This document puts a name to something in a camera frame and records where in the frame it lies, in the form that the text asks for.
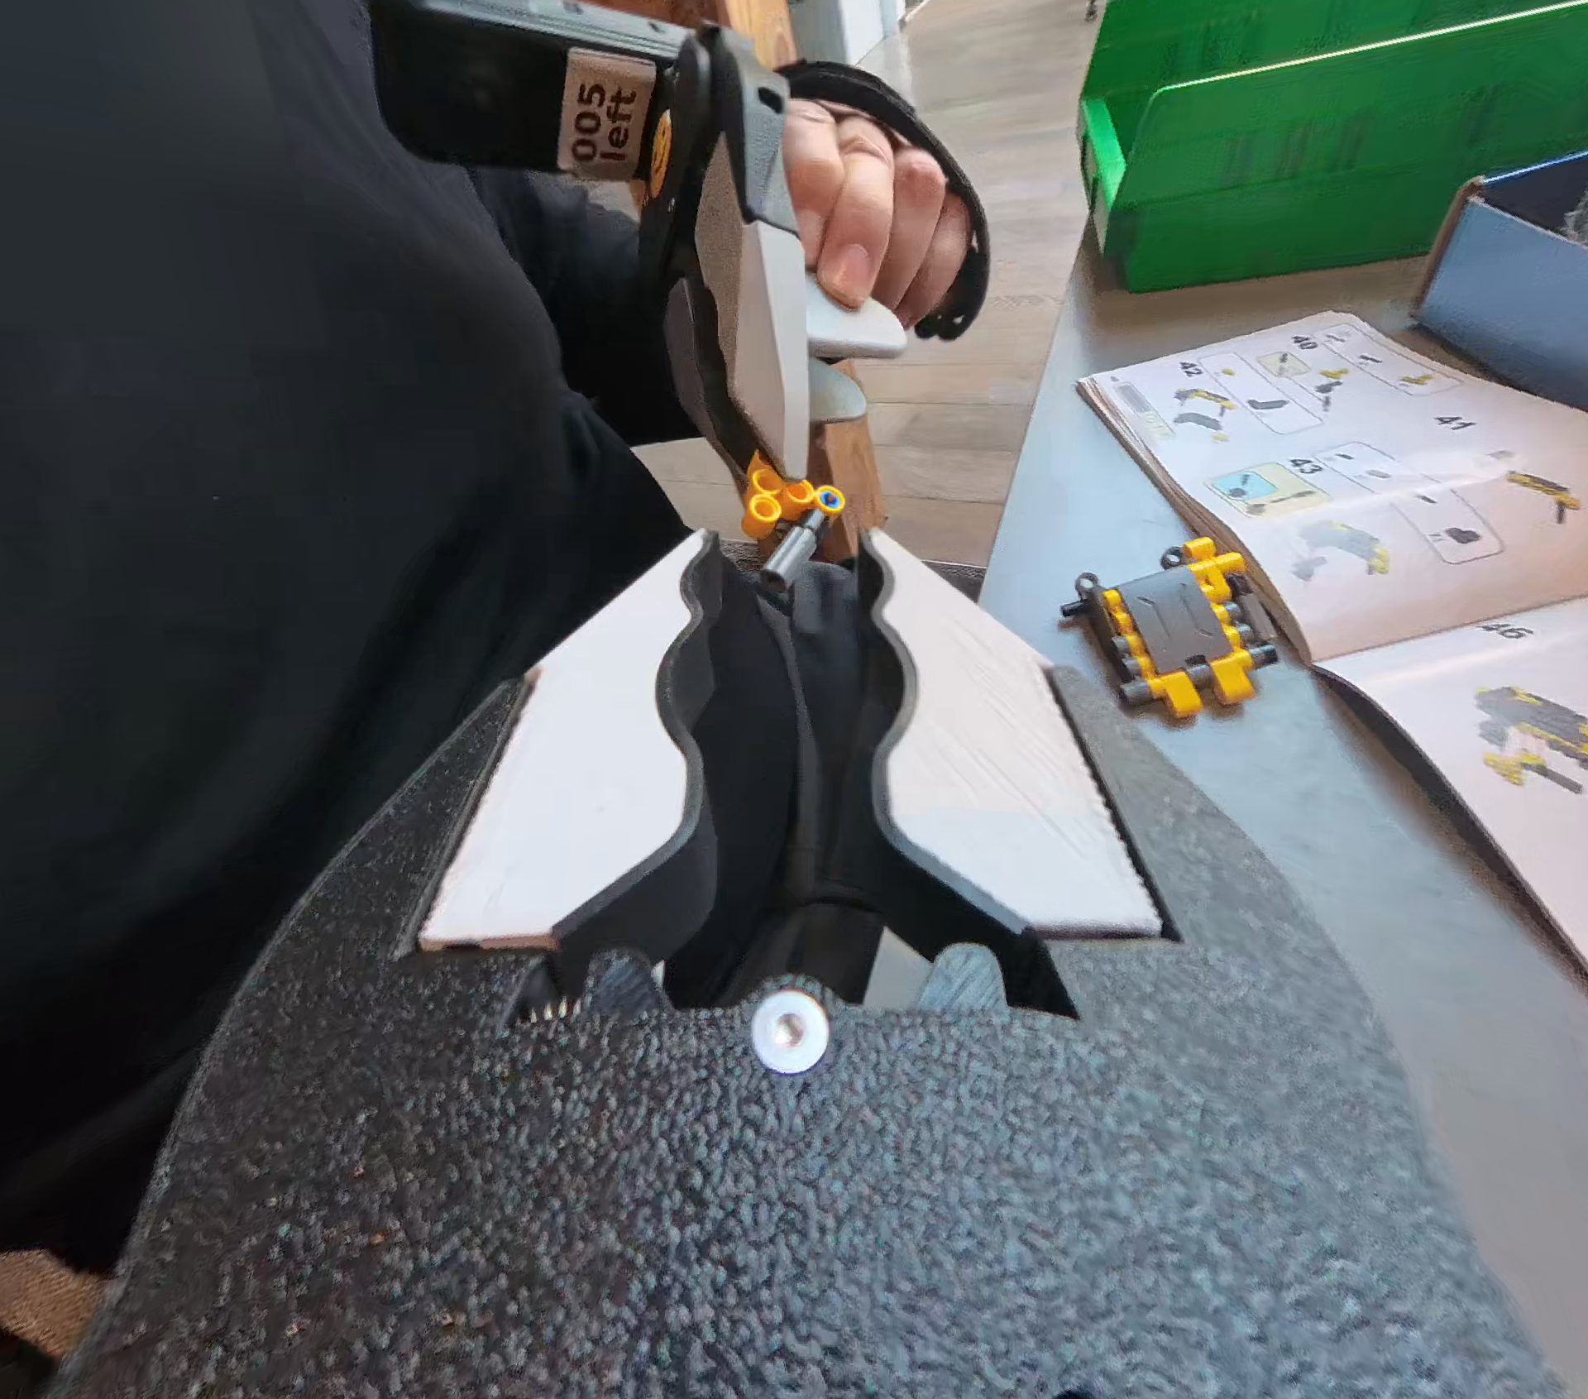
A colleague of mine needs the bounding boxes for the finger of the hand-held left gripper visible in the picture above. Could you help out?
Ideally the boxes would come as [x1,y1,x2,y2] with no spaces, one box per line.
[663,272,780,472]
[691,143,817,484]

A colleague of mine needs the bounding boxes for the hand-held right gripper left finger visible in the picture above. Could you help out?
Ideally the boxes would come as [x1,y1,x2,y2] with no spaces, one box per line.
[418,527,724,950]

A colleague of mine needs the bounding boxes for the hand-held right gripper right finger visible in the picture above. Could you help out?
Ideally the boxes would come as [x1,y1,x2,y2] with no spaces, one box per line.
[858,527,1167,939]

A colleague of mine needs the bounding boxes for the yellow three-hole connector brick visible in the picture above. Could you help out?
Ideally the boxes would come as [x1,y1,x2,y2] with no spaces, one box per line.
[739,449,815,543]

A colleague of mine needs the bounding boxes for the black grey pin connector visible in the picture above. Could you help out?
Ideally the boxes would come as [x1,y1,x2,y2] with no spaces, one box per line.
[759,505,837,591]

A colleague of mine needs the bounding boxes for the yellow grey brick assembly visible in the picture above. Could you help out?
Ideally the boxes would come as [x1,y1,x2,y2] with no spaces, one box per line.
[1060,535,1280,725]

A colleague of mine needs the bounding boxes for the person's left forearm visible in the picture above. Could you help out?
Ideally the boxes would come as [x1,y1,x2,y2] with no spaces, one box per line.
[471,170,696,444]

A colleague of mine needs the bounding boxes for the grey desk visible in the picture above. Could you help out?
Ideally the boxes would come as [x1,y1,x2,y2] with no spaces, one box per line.
[979,226,1588,1387]

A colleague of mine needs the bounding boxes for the person's left hand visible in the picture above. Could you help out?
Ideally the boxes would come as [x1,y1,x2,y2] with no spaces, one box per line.
[780,98,982,330]

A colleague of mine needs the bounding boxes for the person's body in black clothing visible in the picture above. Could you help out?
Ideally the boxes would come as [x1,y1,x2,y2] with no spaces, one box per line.
[0,0,696,1276]

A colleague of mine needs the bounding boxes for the open instruction booklet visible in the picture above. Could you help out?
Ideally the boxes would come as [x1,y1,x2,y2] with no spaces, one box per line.
[1076,310,1588,972]

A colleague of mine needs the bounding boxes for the green plastic bin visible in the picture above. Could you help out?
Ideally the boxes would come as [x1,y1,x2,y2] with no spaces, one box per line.
[1076,0,1588,295]

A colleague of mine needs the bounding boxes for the blue cardboard box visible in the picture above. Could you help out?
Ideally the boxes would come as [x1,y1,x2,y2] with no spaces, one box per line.
[1414,151,1588,414]

